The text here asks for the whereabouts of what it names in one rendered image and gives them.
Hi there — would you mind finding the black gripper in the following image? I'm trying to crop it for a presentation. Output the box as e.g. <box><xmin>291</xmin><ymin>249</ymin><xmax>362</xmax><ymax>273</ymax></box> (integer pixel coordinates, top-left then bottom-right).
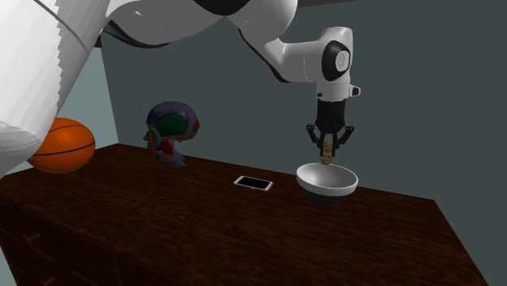
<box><xmin>305</xmin><ymin>98</ymin><xmax>356</xmax><ymax>158</ymax></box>

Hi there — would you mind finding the small tan block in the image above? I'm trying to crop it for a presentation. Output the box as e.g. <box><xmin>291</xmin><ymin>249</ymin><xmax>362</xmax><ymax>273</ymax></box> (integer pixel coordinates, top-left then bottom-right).
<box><xmin>321</xmin><ymin>140</ymin><xmax>334</xmax><ymax>166</ymax></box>

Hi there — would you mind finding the white bowl with dark base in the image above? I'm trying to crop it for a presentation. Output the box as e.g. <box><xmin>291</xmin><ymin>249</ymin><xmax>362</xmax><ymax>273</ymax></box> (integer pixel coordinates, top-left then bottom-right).
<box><xmin>295</xmin><ymin>162</ymin><xmax>359</xmax><ymax>209</ymax></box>

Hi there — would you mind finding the white smartphone with black screen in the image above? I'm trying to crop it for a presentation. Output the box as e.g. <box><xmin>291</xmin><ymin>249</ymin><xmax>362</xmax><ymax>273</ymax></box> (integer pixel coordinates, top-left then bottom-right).
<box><xmin>232</xmin><ymin>175</ymin><xmax>275</xmax><ymax>193</ymax></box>

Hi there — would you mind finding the dark wooden chest of drawers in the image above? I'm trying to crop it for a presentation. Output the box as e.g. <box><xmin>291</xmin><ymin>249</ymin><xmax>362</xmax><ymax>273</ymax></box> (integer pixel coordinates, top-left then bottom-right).
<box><xmin>0</xmin><ymin>143</ymin><xmax>490</xmax><ymax>286</ymax></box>

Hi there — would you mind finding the multicoloured anatomical head model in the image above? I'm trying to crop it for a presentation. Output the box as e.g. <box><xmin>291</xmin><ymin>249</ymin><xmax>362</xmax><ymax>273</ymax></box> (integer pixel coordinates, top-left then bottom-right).
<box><xmin>143</xmin><ymin>101</ymin><xmax>201</xmax><ymax>169</ymax></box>

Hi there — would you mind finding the orange basketball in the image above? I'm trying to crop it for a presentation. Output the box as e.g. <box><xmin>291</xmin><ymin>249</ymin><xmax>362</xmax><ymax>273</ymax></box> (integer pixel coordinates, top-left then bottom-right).
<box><xmin>26</xmin><ymin>117</ymin><xmax>97</xmax><ymax>175</ymax></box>

